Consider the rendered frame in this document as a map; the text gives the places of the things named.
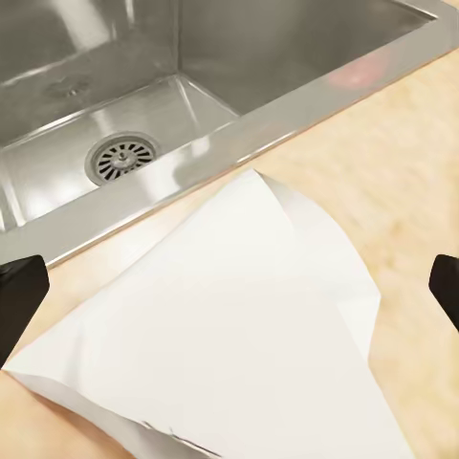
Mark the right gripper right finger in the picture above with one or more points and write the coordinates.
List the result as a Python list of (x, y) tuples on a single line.
[(444, 285)]

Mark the paper coffee filter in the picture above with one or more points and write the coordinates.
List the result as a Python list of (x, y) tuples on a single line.
[(243, 334)]

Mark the countertop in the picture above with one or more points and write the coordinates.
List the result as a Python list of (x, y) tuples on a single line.
[(387, 170)]

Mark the drop in sink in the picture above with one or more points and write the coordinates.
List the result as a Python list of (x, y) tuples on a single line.
[(204, 86)]

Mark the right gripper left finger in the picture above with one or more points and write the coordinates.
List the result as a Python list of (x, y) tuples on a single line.
[(24, 284)]

